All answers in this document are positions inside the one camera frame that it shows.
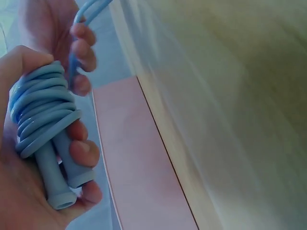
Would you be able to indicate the person's right hand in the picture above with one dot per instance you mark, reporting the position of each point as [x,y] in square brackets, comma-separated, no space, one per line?
[45,24]

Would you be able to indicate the person's left hand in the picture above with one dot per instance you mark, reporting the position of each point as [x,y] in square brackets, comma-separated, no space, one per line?
[16,182]

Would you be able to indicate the person's right fingers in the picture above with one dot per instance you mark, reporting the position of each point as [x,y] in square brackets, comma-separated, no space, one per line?
[84,54]

